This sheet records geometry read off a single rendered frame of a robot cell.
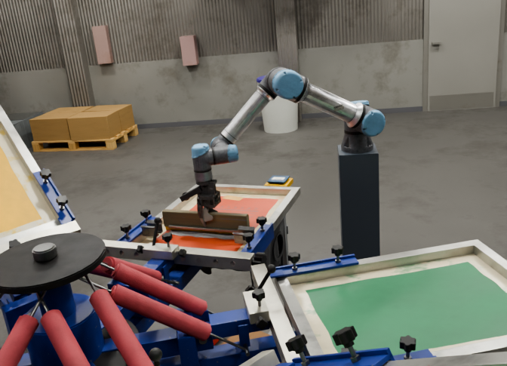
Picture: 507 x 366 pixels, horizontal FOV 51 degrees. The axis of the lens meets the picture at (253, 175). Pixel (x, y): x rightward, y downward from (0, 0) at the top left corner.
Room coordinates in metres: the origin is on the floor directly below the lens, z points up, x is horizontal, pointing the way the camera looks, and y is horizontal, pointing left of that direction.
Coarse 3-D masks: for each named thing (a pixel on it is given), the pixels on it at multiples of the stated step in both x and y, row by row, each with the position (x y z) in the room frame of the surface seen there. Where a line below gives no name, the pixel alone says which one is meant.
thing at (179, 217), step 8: (168, 216) 2.19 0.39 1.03; (176, 216) 2.17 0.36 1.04; (184, 216) 2.16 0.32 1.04; (192, 216) 2.14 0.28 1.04; (216, 216) 2.10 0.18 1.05; (224, 216) 2.09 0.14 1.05; (232, 216) 2.07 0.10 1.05; (240, 216) 2.06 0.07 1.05; (248, 216) 2.07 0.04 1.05; (168, 224) 2.19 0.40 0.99; (176, 224) 2.17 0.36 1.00; (184, 224) 2.16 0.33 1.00; (192, 224) 2.14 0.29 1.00; (200, 224) 2.13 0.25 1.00; (208, 224) 2.12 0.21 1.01; (216, 224) 2.10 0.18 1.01; (224, 224) 2.09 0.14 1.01; (232, 224) 2.07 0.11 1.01; (240, 224) 2.06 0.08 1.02; (248, 224) 2.06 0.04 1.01
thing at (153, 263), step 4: (152, 260) 1.75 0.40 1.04; (156, 260) 1.75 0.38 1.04; (160, 260) 1.75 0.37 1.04; (164, 260) 1.75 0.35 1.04; (168, 260) 1.77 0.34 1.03; (172, 260) 1.79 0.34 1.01; (148, 264) 1.73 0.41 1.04; (152, 264) 1.72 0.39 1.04; (156, 264) 1.72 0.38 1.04; (160, 264) 1.72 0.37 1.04; (164, 264) 1.74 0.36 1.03; (168, 264) 1.77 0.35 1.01; (172, 264) 1.79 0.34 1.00; (152, 268) 1.69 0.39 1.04; (156, 268) 1.69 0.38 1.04; (160, 268) 1.71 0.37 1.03; (168, 268) 1.76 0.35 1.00
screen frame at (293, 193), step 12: (228, 192) 2.62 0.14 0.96; (240, 192) 2.60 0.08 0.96; (252, 192) 2.57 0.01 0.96; (264, 192) 2.55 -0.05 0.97; (276, 192) 2.53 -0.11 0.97; (288, 192) 2.50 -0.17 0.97; (180, 204) 2.46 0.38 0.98; (288, 204) 2.32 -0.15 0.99; (156, 216) 2.31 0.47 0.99; (276, 216) 2.18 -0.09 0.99
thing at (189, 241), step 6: (222, 198) 2.55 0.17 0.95; (222, 204) 2.47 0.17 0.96; (228, 204) 2.47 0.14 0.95; (234, 204) 2.46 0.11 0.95; (192, 210) 2.43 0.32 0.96; (162, 234) 2.17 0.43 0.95; (156, 240) 2.11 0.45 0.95; (162, 240) 2.11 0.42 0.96; (174, 240) 2.10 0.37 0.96; (180, 240) 2.09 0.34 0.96; (186, 240) 2.09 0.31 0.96; (192, 240) 2.08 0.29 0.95; (198, 240) 2.07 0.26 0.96; (180, 246) 2.03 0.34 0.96; (186, 246) 2.03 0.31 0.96; (192, 246) 2.02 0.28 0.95
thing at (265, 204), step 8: (240, 200) 2.50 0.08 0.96; (248, 200) 2.49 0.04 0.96; (256, 200) 2.48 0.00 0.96; (264, 200) 2.47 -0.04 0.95; (272, 200) 2.46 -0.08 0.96; (264, 208) 2.36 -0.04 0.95; (256, 216) 2.28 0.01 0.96; (264, 216) 2.27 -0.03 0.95; (256, 224) 2.18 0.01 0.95; (200, 240) 2.07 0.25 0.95; (208, 240) 2.06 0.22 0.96; (216, 240) 2.06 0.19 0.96; (224, 240) 2.05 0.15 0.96; (232, 240) 2.04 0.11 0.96; (208, 248) 1.98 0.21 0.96; (216, 248) 1.98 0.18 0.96; (224, 248) 1.97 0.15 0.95; (232, 248) 1.96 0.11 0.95
